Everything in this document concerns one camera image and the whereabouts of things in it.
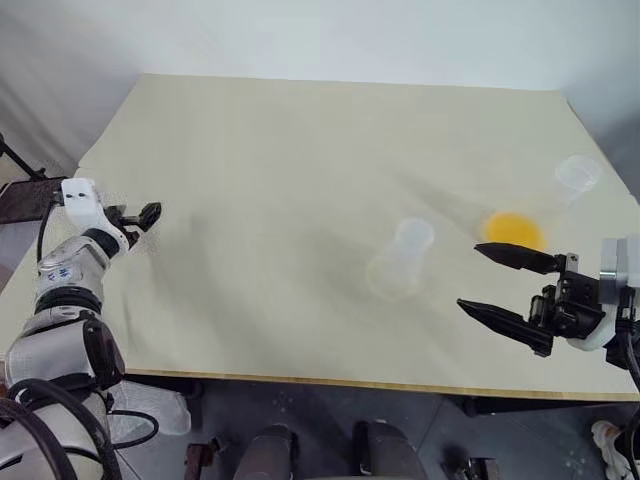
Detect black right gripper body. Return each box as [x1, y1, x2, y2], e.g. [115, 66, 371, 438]
[528, 252, 607, 342]

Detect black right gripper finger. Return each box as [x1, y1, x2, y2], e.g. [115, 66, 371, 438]
[473, 241, 557, 275]
[456, 298, 555, 358]

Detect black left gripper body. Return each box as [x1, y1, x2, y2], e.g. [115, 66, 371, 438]
[101, 203, 143, 254]

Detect clear cup with orange liquid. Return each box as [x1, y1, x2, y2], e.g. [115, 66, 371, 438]
[478, 209, 547, 251]

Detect dark brown metal plate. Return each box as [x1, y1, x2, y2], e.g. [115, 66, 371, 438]
[0, 176, 69, 226]

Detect black metal stand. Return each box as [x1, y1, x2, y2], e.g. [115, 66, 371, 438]
[0, 131, 49, 182]

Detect white crumpled cloth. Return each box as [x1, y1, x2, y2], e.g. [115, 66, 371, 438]
[590, 418, 640, 480]

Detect silver robot torso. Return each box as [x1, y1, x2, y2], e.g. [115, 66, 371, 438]
[0, 394, 114, 480]

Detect dark rounded shape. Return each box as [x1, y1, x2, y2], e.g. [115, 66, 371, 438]
[242, 422, 298, 480]

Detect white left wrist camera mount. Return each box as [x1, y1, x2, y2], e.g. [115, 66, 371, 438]
[60, 176, 107, 232]

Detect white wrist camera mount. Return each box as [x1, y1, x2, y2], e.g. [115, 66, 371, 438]
[569, 237, 640, 354]
[60, 176, 107, 232]

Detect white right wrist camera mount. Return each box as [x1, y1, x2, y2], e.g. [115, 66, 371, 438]
[569, 237, 640, 354]

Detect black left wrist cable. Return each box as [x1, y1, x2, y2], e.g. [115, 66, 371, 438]
[36, 195, 67, 264]

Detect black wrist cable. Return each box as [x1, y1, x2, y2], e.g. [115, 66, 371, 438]
[615, 299, 640, 397]
[36, 195, 67, 264]

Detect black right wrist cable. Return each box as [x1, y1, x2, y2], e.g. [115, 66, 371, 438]
[615, 299, 640, 397]

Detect thick black torso cable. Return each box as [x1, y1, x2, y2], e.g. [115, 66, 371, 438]
[0, 377, 124, 480]

